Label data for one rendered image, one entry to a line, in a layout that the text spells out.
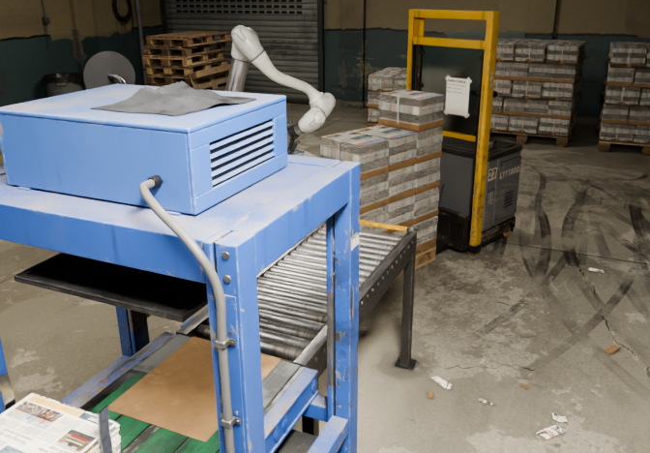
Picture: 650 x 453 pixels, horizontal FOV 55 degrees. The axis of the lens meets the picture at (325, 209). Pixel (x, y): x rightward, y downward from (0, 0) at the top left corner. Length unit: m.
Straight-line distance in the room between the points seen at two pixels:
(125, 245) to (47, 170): 0.36
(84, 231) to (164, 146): 0.27
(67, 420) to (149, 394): 0.52
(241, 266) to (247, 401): 0.32
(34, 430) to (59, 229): 0.48
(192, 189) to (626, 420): 2.69
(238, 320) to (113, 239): 0.34
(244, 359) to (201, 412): 0.70
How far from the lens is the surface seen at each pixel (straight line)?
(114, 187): 1.55
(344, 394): 2.09
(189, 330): 2.47
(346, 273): 1.87
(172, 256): 1.35
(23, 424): 1.72
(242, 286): 1.29
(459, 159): 5.10
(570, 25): 10.21
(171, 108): 1.55
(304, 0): 11.27
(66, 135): 1.62
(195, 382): 2.18
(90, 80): 2.23
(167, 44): 10.26
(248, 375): 1.40
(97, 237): 1.48
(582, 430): 3.43
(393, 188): 4.32
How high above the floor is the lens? 2.03
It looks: 20 degrees down
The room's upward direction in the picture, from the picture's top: 1 degrees counter-clockwise
